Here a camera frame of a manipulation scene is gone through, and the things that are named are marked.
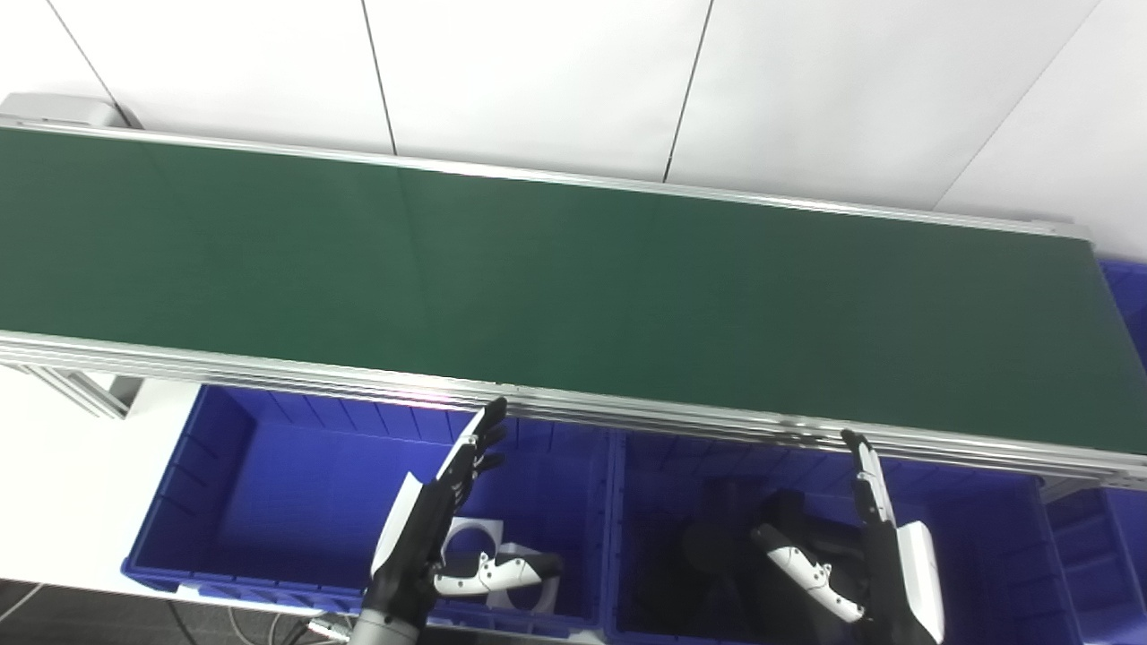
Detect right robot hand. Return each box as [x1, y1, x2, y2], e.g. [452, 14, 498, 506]
[750, 430, 948, 645]

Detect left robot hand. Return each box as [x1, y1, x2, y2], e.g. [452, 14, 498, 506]
[362, 397, 566, 628]

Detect blue bin holding black parts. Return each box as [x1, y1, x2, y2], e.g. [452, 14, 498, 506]
[608, 428, 1087, 645]

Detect blue bin holding white part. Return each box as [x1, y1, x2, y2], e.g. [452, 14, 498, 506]
[120, 384, 621, 640]

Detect white flat part with hole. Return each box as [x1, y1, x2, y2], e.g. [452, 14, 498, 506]
[443, 517, 562, 615]

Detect blue bin at conveyor end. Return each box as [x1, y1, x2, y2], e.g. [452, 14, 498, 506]
[1042, 258, 1147, 645]

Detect green conveyor belt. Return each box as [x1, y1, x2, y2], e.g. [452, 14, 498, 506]
[0, 92, 1147, 492]

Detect aluminium conveyor support leg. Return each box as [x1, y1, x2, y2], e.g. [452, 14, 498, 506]
[16, 364, 146, 421]

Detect grey conveyor end cover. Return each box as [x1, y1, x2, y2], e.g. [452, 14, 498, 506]
[0, 92, 137, 130]

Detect looped white floor cable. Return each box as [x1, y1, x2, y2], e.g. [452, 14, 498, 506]
[222, 604, 361, 645]

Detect thin white floor cable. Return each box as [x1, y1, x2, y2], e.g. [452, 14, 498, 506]
[0, 582, 47, 614]

